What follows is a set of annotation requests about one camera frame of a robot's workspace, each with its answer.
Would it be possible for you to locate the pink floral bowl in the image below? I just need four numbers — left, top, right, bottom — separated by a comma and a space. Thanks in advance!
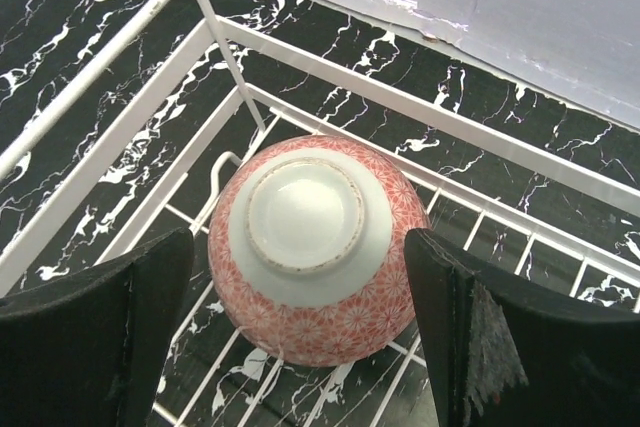
208, 135, 429, 367

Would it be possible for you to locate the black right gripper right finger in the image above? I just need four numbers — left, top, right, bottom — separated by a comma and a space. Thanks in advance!
404, 228, 639, 426

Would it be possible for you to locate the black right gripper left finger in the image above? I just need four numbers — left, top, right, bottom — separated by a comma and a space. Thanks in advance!
1, 228, 194, 426

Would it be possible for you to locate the white wire dish rack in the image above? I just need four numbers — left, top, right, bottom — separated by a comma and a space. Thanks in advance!
0, 0, 640, 427

